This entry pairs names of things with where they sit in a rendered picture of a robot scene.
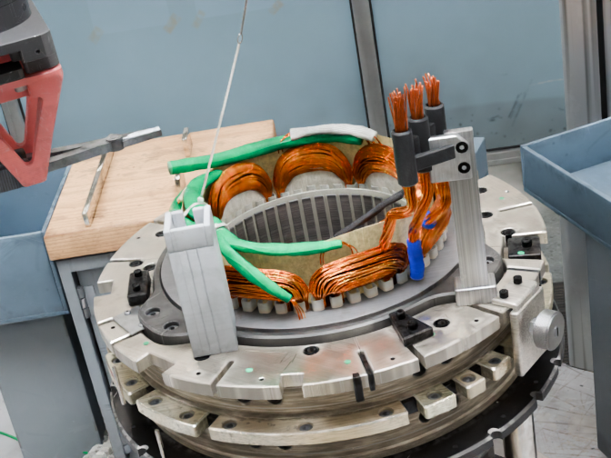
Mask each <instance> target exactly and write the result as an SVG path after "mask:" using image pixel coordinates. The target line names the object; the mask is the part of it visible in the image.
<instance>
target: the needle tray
mask: <svg viewBox="0 0 611 458"><path fill-rule="evenodd" d="M520 154H521V165H522V176H523V186H524V191H525V192H527V193H528V194H530V195H531V196H533V197H534V198H535V199H536V200H538V201H539V202H541V203H542V204H544V205H545V206H547V207H548V208H550V209H551V210H553V211H554V212H556V213H557V214H559V215H560V216H562V217H563V218H565V219H566V220H567V221H568V222H570V223H571V224H573V225H574V226H576V227H577V228H579V229H580V230H582V231H583V232H585V233H586V260H587V276H588V292H589V307H590V323H591V339H592V355H593V370H594V386H595V402H596V432H597V448H598V449H599V450H600V451H601V452H602V453H603V454H604V455H605V456H606V457H607V458H611V117H608V118H606V119H603V120H600V121H596V122H593V123H591V124H586V125H582V126H579V127H577V128H574V129H571V130H568V131H564V132H562V133H559V134H554V135H550V136H548V137H545V138H542V139H539V140H536V141H533V142H530V143H527V144H522V145H520Z"/></svg>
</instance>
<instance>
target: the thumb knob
mask: <svg viewBox="0 0 611 458"><path fill-rule="evenodd" d="M564 329H565V320H564V316H563V315H562V314H561V313H560V312H558V311H554V310H550V309H544V310H543V311H542V312H541V313H540V314H539V315H538V317H537V318H536V321H535V325H534V330H533V340H534V343H535V345H536V347H537V348H541V349H545V350H548V351H553V350H555V349H556V348H557V347H558V345H559V344H560V342H561V340H562V337H563V333H564Z"/></svg>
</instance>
